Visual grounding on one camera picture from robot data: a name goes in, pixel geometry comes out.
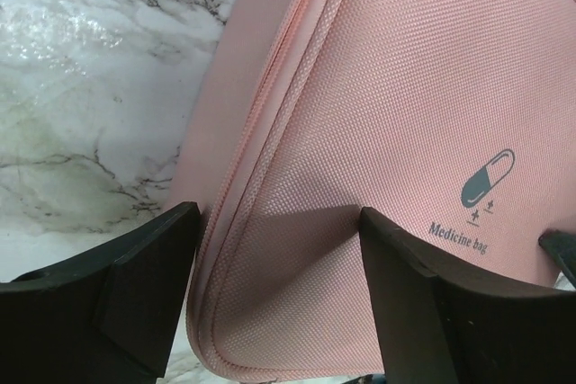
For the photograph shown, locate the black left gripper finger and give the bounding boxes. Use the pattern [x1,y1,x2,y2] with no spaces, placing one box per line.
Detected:
[359,208,575,383]
[1,202,200,383]

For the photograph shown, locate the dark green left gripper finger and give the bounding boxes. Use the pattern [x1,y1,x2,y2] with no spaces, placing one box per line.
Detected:
[538,229,575,292]

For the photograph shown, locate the pink medicine kit case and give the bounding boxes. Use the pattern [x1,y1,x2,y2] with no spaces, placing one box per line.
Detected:
[168,0,575,382]

